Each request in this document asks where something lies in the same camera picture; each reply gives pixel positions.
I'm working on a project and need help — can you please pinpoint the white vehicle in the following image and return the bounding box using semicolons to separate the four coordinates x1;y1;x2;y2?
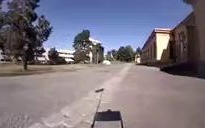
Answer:
102;59;112;66

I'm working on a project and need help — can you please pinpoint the distant group of trees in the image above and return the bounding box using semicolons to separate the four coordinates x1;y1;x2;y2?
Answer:
105;45;143;63

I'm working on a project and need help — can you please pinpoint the white building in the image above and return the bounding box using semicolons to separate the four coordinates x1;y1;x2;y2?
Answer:
0;37;104;64

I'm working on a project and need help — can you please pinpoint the pale concrete strip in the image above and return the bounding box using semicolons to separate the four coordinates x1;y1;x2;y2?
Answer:
28;63;133;128

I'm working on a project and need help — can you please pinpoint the dark bush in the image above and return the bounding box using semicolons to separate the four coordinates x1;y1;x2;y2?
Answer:
47;47;68;65

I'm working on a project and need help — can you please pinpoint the grey asphalt road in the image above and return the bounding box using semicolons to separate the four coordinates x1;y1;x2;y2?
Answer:
0;62;205;128

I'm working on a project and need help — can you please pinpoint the large dark tree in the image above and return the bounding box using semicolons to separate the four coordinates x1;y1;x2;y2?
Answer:
0;0;54;71

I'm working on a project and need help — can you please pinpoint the yellow building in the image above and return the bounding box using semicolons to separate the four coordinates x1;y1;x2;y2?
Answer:
139;0;205;80

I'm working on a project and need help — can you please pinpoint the dry grass field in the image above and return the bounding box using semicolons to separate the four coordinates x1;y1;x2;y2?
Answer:
0;62;91;78

